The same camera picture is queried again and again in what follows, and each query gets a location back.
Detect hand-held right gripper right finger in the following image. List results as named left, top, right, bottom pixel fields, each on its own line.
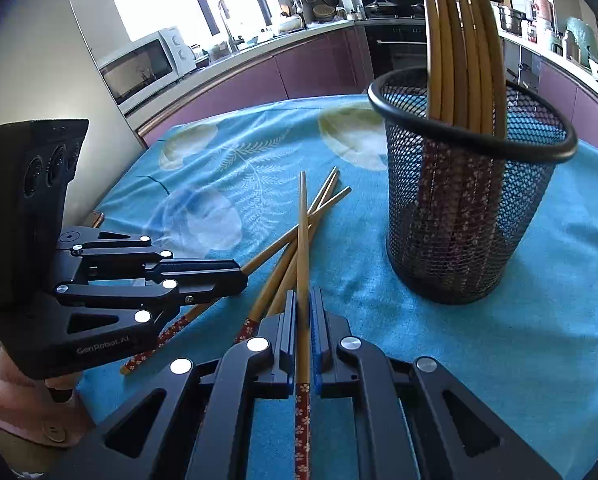
left=309, top=287, right=564, bottom=480

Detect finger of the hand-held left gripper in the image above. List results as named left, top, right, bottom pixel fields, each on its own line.
left=53, top=279, right=249, bottom=327
left=55, top=227, right=243, bottom=285

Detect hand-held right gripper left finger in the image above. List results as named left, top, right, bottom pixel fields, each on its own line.
left=54, top=289, right=298, bottom=480

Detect red-patterned wooden chopstick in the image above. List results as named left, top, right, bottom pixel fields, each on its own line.
left=293, top=171, right=314, bottom=480
left=266, top=177, right=341, bottom=317
left=235, top=167, right=341, bottom=345
left=120, top=186, right=353, bottom=376

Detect black mesh utensil holder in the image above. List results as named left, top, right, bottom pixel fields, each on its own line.
left=368, top=67, right=579, bottom=306

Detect bundle of wooden chopsticks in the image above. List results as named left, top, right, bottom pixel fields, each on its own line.
left=419, top=0, right=509, bottom=286

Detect person's left forearm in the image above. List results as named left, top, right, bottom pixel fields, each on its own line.
left=0, top=355, right=97, bottom=461

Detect blue floral tablecloth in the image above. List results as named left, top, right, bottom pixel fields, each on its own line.
left=76, top=94, right=598, bottom=480

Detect white microwave oven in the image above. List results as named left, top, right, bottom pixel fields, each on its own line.
left=98, top=26, right=198, bottom=117

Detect purple base cabinets by sink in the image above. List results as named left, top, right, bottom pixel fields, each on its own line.
left=136, top=27, right=370, bottom=146

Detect metal sink faucet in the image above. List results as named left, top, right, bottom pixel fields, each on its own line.
left=218, top=0, right=240, bottom=53

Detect black built-in oven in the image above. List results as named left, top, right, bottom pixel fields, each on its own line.
left=364, top=20, right=427, bottom=81

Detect purple base cabinets with vegetables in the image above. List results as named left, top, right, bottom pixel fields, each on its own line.
left=502, top=35, right=598, bottom=156

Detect stainless steel pot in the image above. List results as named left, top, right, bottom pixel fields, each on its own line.
left=499, top=5, right=527, bottom=36

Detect pink kettle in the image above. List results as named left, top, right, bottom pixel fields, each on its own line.
left=532, top=0, right=557, bottom=36

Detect light green appliance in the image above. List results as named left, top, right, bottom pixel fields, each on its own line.
left=564, top=16, right=598, bottom=68

